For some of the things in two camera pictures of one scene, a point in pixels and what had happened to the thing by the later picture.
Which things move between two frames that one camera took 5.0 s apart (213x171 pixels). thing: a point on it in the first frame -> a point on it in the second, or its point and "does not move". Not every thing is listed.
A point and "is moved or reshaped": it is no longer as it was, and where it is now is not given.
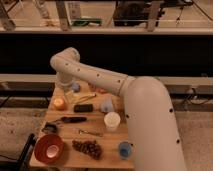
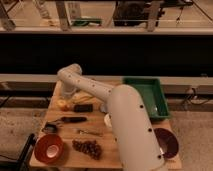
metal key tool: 82,132 does not move
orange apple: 59,104 is moved or reshaped
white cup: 112,120 does not move
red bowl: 49,149 does not move
